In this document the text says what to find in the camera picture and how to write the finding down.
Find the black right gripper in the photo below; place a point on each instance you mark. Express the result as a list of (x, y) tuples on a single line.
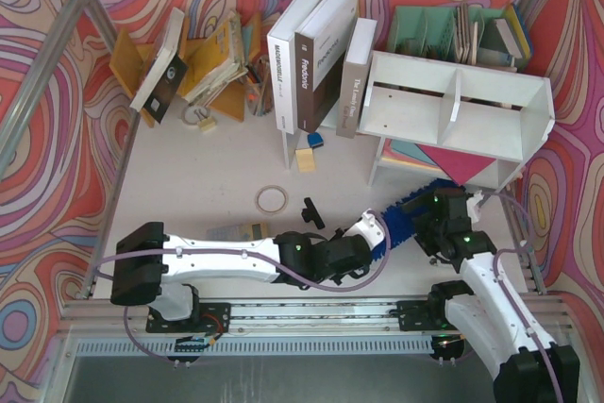
[(426, 234)]

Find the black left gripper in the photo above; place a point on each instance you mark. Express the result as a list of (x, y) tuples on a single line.
[(354, 257)]

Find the blue microfiber duster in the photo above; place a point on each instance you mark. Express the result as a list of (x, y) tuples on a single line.
[(406, 219)]

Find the black detached gripper part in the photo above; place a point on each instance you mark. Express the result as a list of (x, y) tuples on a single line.
[(310, 214)]

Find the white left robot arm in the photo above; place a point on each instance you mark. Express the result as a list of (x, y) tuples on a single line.
[(158, 270)]

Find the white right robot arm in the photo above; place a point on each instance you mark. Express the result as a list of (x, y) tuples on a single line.
[(523, 359)]

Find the white wooden bookshelf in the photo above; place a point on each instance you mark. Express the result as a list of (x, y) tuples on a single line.
[(496, 114)]

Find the teal paper sheets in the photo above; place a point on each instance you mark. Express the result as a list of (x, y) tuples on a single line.
[(409, 153)]

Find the small wooden block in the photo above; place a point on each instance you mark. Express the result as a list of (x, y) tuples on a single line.
[(305, 160)]

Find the blue black small eraser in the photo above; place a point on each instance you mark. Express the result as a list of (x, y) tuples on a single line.
[(315, 140)]

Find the taupe Lonely Ones book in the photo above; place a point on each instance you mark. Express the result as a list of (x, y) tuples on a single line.
[(354, 77)]

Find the clear pencil cup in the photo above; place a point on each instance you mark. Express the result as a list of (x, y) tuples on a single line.
[(258, 88)]

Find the teal desk organizer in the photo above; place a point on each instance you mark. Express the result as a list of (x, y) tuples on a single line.
[(462, 34)]

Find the brown Fredonia book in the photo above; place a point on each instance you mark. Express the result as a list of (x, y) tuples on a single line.
[(320, 44)]

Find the blue yellow folders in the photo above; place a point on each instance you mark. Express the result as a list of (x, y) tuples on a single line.
[(513, 33)]

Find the white Mademoiselle book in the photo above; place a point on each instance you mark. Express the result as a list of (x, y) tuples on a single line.
[(280, 40)]

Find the yellow wooden book rack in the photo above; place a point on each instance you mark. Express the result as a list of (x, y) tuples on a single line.
[(127, 59)]

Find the yellow worn books stack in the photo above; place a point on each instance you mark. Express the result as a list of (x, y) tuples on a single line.
[(217, 61)]

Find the white book black cover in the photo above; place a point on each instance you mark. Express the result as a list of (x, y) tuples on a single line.
[(163, 70)]

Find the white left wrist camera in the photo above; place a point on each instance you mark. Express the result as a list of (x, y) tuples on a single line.
[(370, 228)]

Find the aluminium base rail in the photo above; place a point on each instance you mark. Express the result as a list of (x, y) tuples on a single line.
[(279, 327)]

